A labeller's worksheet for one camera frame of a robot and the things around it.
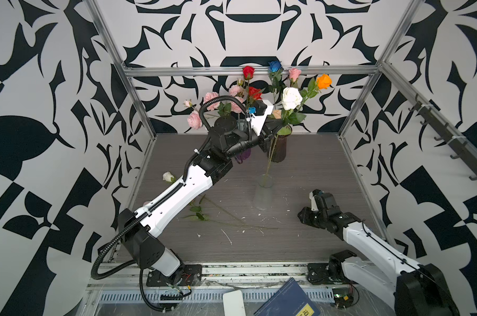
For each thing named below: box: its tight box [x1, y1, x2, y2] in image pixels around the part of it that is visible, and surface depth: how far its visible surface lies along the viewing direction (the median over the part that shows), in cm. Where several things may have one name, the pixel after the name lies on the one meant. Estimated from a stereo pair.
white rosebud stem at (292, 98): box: [265, 86, 307, 176], surface depth 51 cm
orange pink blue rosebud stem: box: [299, 73, 333, 104], surface depth 89 cm
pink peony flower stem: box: [228, 84, 246, 114], surface depth 93 cm
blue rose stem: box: [268, 60, 282, 110], surface depth 87 cm
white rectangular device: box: [222, 289, 246, 316], surface depth 67 cm
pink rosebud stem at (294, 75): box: [288, 67, 302, 88], surface depth 89 cm
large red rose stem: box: [248, 86, 263, 104], surface depth 96 cm
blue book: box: [253, 277, 321, 316], surface depth 70 cm
